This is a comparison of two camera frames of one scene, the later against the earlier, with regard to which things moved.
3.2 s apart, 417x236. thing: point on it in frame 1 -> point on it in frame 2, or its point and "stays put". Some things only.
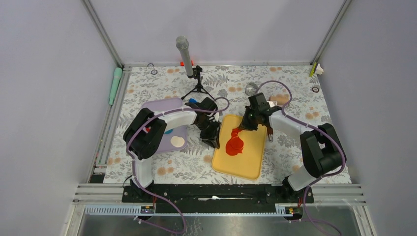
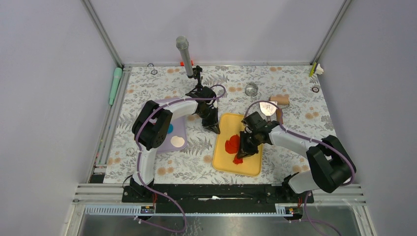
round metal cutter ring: x=251 y=89 stays put
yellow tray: x=249 y=163 stays put
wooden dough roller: x=281 y=99 stays put
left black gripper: x=213 y=135 -> x=212 y=124
